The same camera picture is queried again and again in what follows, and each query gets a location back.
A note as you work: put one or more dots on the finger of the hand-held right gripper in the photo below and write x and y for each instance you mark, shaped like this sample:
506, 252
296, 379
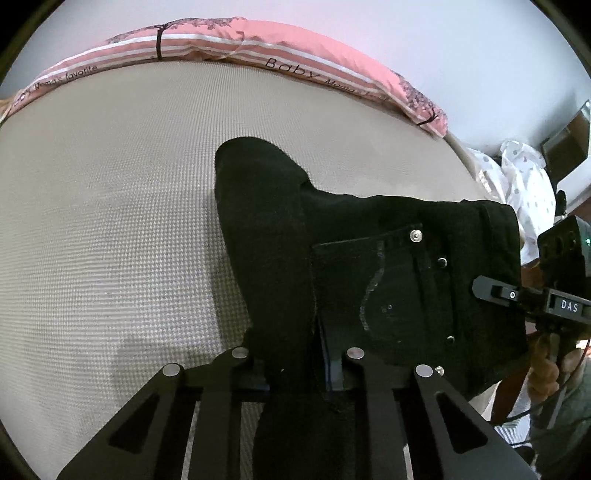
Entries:
508, 294

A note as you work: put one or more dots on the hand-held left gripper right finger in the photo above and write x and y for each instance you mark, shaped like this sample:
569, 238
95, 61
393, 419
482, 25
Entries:
355, 376

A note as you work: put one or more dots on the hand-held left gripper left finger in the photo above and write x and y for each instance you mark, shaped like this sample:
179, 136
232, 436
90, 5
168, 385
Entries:
240, 369

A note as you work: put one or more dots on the black pants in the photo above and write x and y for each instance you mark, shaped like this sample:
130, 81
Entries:
369, 240

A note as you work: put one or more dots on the person's right forearm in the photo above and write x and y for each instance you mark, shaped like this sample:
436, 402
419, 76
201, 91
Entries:
572, 415

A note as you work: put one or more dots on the person's right hand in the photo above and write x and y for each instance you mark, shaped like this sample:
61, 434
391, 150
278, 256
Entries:
545, 376

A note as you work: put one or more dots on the white spotted cloth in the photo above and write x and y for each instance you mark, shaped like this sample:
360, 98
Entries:
526, 184

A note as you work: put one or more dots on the dark wooden furniture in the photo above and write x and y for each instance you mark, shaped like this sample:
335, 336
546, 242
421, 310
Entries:
565, 152

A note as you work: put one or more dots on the beige satin pillow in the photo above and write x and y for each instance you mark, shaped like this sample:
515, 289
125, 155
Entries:
485, 177

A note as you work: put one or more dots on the striped shirt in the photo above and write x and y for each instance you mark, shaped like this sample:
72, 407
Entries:
510, 436

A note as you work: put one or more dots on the beige bed mattress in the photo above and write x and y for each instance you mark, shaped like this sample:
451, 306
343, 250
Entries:
115, 184

